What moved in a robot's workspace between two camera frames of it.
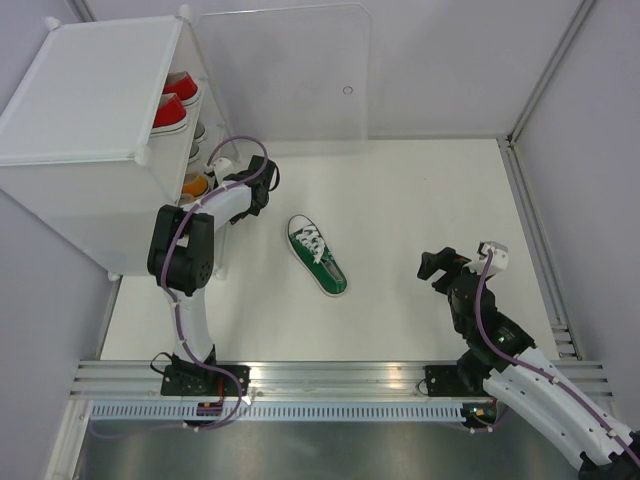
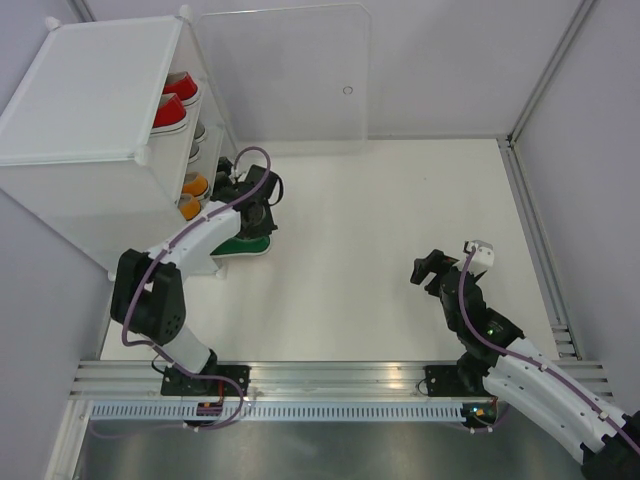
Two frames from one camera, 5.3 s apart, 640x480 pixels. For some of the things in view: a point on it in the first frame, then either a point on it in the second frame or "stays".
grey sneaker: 195,153 stays
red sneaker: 171,116 stays
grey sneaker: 200,133 stays
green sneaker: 316,256 -> 236,247
